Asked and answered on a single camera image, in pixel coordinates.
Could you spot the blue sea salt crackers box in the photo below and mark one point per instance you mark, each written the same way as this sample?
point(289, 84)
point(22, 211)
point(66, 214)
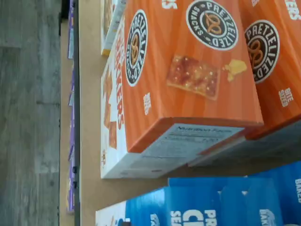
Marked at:
point(289, 188)
point(188, 207)

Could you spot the orange cheddar pretzel crackers box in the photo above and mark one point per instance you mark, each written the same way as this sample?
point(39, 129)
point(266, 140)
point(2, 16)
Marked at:
point(277, 70)
point(176, 99)

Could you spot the purple Annie's snack box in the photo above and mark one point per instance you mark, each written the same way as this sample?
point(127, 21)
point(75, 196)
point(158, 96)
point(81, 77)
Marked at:
point(70, 195)
point(70, 35)
point(71, 131)

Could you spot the Simple Mills almond bars box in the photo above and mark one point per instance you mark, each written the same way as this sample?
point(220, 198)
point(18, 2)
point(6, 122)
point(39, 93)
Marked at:
point(110, 28)

